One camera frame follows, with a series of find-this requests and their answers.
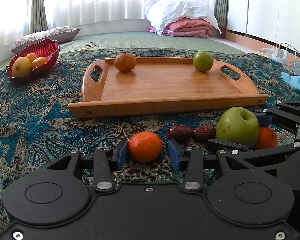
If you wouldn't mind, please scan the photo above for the large green apple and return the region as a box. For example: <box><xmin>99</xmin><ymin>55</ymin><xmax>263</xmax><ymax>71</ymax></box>
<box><xmin>216</xmin><ymin>107</ymin><xmax>260</xmax><ymax>148</ymax></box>

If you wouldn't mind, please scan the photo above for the dark red date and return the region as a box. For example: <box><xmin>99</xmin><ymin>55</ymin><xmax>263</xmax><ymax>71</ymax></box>
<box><xmin>167</xmin><ymin>125</ymin><xmax>193</xmax><ymax>142</ymax></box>
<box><xmin>193</xmin><ymin>124</ymin><xmax>216</xmax><ymax>140</ymax></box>

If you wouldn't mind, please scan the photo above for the bright orange mandarin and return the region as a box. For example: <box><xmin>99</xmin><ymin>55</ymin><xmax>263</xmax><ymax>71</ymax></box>
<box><xmin>128</xmin><ymin>131</ymin><xmax>162</xmax><ymax>163</ymax></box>

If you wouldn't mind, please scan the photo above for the small green apple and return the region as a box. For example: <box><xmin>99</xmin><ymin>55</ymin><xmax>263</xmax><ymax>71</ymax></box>
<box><xmin>193</xmin><ymin>51</ymin><xmax>214</xmax><ymax>72</ymax></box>

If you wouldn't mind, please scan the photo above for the dark rough-skinned orange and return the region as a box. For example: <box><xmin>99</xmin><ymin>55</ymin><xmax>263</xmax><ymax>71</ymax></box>
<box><xmin>114</xmin><ymin>53</ymin><xmax>136</xmax><ymax>72</ymax></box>

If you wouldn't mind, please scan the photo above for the light blue cloth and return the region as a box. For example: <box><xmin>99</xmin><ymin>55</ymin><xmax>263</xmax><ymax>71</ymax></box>
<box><xmin>281</xmin><ymin>72</ymin><xmax>300</xmax><ymax>91</ymax></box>

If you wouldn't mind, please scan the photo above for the wooden serving tray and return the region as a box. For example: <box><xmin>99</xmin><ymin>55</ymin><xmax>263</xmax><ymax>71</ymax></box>
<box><xmin>68</xmin><ymin>57</ymin><xmax>268</xmax><ymax>118</ymax></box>

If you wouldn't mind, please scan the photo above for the blue paisley blanket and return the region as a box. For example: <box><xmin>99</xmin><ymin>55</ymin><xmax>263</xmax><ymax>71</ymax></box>
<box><xmin>0</xmin><ymin>48</ymin><xmax>300</xmax><ymax>233</ymax></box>

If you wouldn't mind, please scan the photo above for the pink folded blanket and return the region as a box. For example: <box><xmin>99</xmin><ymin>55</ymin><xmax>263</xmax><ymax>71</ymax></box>
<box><xmin>162</xmin><ymin>17</ymin><xmax>213</xmax><ymax>37</ymax></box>

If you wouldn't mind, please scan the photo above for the green drape right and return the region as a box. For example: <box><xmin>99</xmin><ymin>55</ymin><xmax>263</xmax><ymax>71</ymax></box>
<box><xmin>214</xmin><ymin>0</ymin><xmax>229</xmax><ymax>28</ymax></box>

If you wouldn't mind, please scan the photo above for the green drape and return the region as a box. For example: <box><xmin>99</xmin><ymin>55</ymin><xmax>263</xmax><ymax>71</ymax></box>
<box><xmin>28</xmin><ymin>0</ymin><xmax>48</xmax><ymax>33</ymax></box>
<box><xmin>214</xmin><ymin>0</ymin><xmax>229</xmax><ymax>28</ymax></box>

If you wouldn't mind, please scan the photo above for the green quilted mattress cover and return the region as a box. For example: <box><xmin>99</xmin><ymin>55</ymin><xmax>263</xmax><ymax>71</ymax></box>
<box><xmin>60</xmin><ymin>31</ymin><xmax>245</xmax><ymax>55</ymax></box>

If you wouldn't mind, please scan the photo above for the orange in bowl front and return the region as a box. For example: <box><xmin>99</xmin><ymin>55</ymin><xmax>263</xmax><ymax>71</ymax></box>
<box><xmin>31</xmin><ymin>56</ymin><xmax>48</xmax><ymax>70</ymax></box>

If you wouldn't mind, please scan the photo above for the orange in bowl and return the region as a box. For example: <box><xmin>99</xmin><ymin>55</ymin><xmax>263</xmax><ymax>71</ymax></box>
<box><xmin>31</xmin><ymin>56</ymin><xmax>48</xmax><ymax>70</ymax></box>
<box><xmin>26</xmin><ymin>53</ymin><xmax>38</xmax><ymax>63</ymax></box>

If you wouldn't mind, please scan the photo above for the yellow mango in bowl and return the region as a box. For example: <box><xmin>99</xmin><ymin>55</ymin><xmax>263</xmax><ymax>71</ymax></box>
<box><xmin>12</xmin><ymin>57</ymin><xmax>31</xmax><ymax>77</ymax></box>

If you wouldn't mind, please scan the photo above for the white crumpled duvet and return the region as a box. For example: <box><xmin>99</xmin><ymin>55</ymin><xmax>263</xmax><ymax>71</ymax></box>
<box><xmin>146</xmin><ymin>0</ymin><xmax>222</xmax><ymax>35</ymax></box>

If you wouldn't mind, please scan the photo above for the red glass fruit bowl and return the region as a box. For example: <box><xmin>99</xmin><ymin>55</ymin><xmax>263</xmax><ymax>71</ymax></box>
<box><xmin>6</xmin><ymin>39</ymin><xmax>59</xmax><ymax>84</ymax></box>

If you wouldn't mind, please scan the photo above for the orange in bowl rear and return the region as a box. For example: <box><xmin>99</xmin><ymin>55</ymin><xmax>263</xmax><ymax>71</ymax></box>
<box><xmin>26</xmin><ymin>53</ymin><xmax>38</xmax><ymax>63</ymax></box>

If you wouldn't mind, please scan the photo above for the grey floral pillow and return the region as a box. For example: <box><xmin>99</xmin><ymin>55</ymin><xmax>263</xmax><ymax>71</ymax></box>
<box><xmin>10</xmin><ymin>26</ymin><xmax>81</xmax><ymax>54</ymax></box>

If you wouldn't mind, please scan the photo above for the green drape left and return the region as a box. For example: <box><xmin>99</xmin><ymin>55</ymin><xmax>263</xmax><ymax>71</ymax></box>
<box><xmin>28</xmin><ymin>0</ymin><xmax>48</xmax><ymax>33</ymax></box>

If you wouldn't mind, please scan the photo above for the white charger with cable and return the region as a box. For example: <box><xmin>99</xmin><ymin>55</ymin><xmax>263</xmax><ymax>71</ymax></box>
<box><xmin>258</xmin><ymin>43</ymin><xmax>300</xmax><ymax>67</ymax></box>

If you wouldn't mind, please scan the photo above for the beige coiled rope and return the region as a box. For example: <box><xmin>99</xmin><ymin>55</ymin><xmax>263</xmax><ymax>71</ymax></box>
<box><xmin>83</xmin><ymin>41</ymin><xmax>103</xmax><ymax>49</ymax></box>

